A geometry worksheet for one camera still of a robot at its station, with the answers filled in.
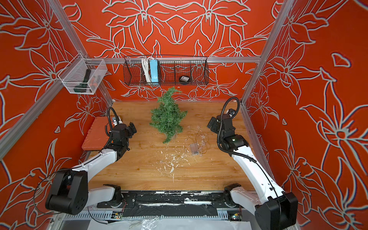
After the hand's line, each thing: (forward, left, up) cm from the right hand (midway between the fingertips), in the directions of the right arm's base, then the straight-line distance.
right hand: (214, 121), depth 78 cm
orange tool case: (0, +74, -16) cm, 76 cm away
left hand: (+3, +55, -8) cm, 55 cm away
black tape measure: (+32, +17, +6) cm, 37 cm away
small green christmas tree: (-2, +26, +5) cm, 26 cm away
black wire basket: (+40, +31, +7) cm, 52 cm away
